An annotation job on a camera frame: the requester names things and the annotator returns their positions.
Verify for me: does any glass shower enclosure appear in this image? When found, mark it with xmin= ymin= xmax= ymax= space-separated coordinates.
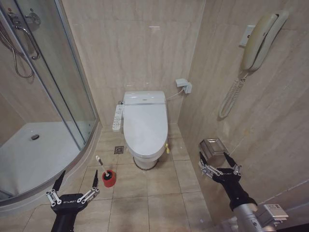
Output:
xmin=0 ymin=0 xmax=100 ymax=152

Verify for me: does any red toilet brush holder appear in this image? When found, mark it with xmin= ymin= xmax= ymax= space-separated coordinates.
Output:
xmin=101 ymin=170 xmax=117 ymax=189

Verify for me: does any chrome shower valve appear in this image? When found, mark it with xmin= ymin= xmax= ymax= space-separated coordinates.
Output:
xmin=25 ymin=8 xmax=42 ymax=26

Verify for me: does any chrome toilet paper holder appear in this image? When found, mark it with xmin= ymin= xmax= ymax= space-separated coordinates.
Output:
xmin=198 ymin=138 xmax=230 ymax=168

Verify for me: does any white bidet control panel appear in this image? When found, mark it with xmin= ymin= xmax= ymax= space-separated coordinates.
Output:
xmin=112 ymin=101 xmax=125 ymax=132

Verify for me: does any beige coiled phone cord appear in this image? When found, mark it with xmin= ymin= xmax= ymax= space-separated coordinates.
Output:
xmin=218 ymin=71 xmax=250 ymax=119

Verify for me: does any beige phone handset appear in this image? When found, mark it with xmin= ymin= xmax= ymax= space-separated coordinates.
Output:
xmin=242 ymin=13 xmax=279 ymax=72

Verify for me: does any white toilet lid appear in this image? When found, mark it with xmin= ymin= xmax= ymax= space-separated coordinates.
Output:
xmin=123 ymin=102 xmax=169 ymax=157

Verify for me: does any white toilet brush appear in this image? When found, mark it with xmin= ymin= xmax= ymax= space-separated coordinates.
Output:
xmin=95 ymin=155 xmax=109 ymax=176

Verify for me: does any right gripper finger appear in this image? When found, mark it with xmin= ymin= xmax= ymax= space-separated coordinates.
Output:
xmin=198 ymin=151 xmax=224 ymax=179
xmin=223 ymin=152 xmax=242 ymax=176

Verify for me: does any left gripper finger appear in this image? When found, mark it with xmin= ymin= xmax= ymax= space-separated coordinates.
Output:
xmin=76 ymin=169 xmax=100 ymax=204
xmin=45 ymin=170 xmax=66 ymax=207

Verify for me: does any chrome shower door handle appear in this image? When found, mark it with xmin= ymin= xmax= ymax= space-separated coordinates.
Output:
xmin=8 ymin=12 xmax=41 ymax=61

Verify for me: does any white wall socket box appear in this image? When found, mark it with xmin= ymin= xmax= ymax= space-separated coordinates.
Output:
xmin=175 ymin=78 xmax=193 ymax=95

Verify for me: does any white toilet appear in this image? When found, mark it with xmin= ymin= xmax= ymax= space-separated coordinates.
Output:
xmin=123 ymin=90 xmax=169 ymax=170

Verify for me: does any white wall plate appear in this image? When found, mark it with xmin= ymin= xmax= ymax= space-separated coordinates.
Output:
xmin=239 ymin=24 xmax=256 ymax=48

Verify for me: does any white shower tray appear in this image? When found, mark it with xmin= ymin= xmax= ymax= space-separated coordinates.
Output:
xmin=0 ymin=120 xmax=102 ymax=214

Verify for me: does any white power cable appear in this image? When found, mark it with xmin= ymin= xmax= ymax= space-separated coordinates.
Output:
xmin=166 ymin=87 xmax=185 ymax=101

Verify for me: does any chrome shower hose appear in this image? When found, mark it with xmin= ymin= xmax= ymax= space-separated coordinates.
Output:
xmin=0 ymin=20 xmax=35 ymax=79

